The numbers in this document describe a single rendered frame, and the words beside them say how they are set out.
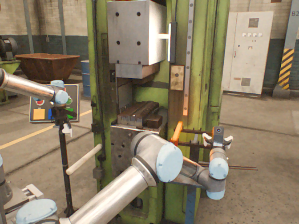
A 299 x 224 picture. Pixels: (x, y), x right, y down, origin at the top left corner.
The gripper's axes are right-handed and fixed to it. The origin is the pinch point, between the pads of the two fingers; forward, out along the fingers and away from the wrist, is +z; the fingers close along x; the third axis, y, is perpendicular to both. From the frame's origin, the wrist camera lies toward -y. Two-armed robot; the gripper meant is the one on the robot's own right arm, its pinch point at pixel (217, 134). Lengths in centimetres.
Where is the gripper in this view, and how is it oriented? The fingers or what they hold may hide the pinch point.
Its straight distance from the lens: 135.8
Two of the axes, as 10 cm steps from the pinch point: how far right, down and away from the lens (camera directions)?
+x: 9.7, 0.8, -2.2
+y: -0.1, 9.5, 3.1
